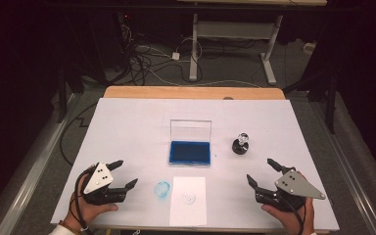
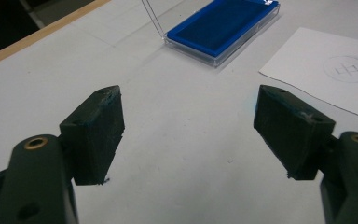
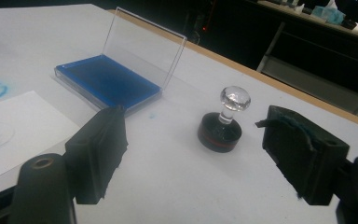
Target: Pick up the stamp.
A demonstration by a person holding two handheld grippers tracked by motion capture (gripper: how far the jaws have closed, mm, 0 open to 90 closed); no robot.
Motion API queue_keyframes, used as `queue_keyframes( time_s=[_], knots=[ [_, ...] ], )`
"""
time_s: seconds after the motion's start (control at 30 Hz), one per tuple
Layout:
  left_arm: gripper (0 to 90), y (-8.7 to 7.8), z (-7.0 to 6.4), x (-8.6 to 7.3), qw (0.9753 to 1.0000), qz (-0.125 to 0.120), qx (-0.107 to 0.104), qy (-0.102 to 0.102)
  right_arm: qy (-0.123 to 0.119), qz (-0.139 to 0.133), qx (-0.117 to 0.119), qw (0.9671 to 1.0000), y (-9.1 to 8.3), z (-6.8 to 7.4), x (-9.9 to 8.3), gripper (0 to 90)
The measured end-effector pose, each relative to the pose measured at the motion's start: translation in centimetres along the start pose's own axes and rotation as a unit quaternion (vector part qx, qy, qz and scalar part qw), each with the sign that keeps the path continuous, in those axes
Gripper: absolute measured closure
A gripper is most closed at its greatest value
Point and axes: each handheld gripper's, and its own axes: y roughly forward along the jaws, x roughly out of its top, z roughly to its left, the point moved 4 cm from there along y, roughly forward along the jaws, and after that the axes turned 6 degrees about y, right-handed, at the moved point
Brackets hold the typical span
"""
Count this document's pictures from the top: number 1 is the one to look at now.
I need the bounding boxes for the small clear blue cap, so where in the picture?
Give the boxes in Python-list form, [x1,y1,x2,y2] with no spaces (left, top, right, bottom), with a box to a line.
[153,180,171,199]

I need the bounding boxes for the crystal knob stamp black base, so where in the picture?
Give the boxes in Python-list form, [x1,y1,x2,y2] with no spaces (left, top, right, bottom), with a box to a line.
[231,131,250,156]

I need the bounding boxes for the person's left hand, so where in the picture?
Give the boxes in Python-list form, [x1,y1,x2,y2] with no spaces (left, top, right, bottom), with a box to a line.
[67,169,119,229]

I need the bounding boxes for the black floor cable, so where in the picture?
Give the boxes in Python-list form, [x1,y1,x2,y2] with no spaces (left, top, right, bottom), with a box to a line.
[59,102,99,166]

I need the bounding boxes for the metal floor rail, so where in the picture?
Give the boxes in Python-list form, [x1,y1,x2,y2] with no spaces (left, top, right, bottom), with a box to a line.
[0,92,83,235]
[307,99,376,235]

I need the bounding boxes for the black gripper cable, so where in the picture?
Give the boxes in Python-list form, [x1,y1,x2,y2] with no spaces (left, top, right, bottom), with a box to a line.
[73,165,96,235]
[278,195,306,235]

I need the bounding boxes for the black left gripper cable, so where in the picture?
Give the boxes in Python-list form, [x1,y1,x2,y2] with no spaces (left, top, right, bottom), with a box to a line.
[73,165,96,235]

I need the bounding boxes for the white table cover sheet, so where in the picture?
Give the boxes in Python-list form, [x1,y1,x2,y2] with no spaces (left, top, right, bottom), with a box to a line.
[50,97,341,232]

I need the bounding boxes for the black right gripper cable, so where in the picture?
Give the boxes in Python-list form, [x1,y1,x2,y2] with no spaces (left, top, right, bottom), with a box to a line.
[278,195,306,235]

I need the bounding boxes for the white floor cable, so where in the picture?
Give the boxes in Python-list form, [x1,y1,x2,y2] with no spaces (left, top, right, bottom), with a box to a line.
[148,68,262,89]

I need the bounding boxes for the small white floor box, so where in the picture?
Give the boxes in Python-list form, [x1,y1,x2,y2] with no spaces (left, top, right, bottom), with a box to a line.
[303,41,317,55]

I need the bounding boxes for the tangle of black floor cables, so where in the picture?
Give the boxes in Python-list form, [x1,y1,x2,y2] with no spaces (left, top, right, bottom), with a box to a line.
[118,23,205,86]

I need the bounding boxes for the blue ink pad box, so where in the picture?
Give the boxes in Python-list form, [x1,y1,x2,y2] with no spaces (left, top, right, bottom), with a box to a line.
[168,118,213,168]

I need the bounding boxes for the white paper sheet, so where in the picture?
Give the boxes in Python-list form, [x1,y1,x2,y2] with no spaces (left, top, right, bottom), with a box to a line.
[168,175,208,227]

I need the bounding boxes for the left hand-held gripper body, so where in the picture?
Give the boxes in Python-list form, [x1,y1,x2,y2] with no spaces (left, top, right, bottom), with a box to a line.
[81,162,127,206]

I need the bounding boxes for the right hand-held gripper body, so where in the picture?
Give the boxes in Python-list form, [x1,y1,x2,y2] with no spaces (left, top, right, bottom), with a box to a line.
[254,167,327,213]

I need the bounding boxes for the black stand leg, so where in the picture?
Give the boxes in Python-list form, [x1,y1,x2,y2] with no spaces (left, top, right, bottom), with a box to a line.
[56,62,71,124]
[324,72,338,135]

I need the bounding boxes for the person's left white sleeve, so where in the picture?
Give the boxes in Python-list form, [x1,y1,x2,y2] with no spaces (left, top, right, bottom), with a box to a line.
[48,224,76,235]

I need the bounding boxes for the person's right hand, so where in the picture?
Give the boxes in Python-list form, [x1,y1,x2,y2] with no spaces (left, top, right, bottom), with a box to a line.
[261,197,316,235]

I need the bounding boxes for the wooden table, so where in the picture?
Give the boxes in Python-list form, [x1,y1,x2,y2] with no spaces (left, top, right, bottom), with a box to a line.
[91,85,331,235]

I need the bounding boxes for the white metal desk frame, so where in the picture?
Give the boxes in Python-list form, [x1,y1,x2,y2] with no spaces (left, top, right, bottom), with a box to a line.
[176,0,328,86]

